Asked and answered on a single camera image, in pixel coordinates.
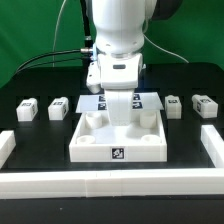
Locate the black thin cable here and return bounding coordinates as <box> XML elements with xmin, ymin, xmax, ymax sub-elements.
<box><xmin>13</xmin><ymin>56</ymin><xmax>93</xmax><ymax>77</ymax></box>

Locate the black thick cable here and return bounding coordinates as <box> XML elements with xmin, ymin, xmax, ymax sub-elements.
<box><xmin>13</xmin><ymin>48</ymin><xmax>95</xmax><ymax>77</ymax></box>

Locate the white left fence wall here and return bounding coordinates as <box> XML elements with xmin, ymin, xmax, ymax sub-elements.
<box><xmin>0</xmin><ymin>130</ymin><xmax>16</xmax><ymax>169</ymax></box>

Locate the white right fence wall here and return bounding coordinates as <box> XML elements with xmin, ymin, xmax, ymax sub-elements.
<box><xmin>200</xmin><ymin>125</ymin><xmax>224</xmax><ymax>168</ymax></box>

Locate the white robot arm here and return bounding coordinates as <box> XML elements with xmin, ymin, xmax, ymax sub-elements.
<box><xmin>86</xmin><ymin>0</ymin><xmax>183</xmax><ymax>126</ymax></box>

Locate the white fence wall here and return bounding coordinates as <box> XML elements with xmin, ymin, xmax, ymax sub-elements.
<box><xmin>0</xmin><ymin>168</ymin><xmax>224</xmax><ymax>199</ymax></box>
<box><xmin>0</xmin><ymin>130</ymin><xmax>16</xmax><ymax>169</ymax></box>
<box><xmin>200</xmin><ymin>125</ymin><xmax>224</xmax><ymax>168</ymax></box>

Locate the white sheet with markers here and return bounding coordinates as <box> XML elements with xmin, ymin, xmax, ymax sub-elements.
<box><xmin>76</xmin><ymin>92</ymin><xmax>163</xmax><ymax>113</ymax></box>

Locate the grey thin cable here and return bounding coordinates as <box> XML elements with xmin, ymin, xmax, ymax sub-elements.
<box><xmin>52</xmin><ymin>0</ymin><xmax>68</xmax><ymax>68</ymax></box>

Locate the black vertical hose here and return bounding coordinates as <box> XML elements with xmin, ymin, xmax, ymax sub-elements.
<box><xmin>79</xmin><ymin>0</ymin><xmax>93</xmax><ymax>49</ymax></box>

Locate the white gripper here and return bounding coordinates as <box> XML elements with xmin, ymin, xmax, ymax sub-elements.
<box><xmin>86</xmin><ymin>53</ymin><xmax>143</xmax><ymax>126</ymax></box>

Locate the white front fence wall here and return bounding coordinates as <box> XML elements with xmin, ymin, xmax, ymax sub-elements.
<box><xmin>0</xmin><ymin>168</ymin><xmax>224</xmax><ymax>199</ymax></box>

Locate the white square tabletop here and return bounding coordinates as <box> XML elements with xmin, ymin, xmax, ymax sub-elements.
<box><xmin>69</xmin><ymin>110</ymin><xmax>167</xmax><ymax>162</ymax></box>

